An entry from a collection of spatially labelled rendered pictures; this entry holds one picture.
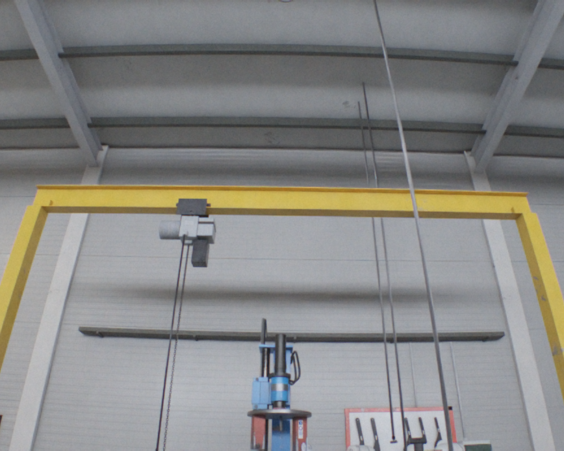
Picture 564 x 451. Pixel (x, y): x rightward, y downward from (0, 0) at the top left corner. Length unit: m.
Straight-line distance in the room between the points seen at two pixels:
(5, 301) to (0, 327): 0.25
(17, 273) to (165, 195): 1.61
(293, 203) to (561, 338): 2.81
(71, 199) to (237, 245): 2.92
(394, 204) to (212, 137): 4.34
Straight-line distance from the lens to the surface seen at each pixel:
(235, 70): 7.02
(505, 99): 7.66
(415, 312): 6.64
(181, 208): 4.29
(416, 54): 6.84
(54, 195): 5.01
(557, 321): 4.47
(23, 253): 4.66
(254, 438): 3.89
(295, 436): 4.01
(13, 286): 4.54
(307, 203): 4.34
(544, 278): 4.60
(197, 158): 7.91
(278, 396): 3.96
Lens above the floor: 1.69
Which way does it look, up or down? 30 degrees up
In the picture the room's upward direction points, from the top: 1 degrees clockwise
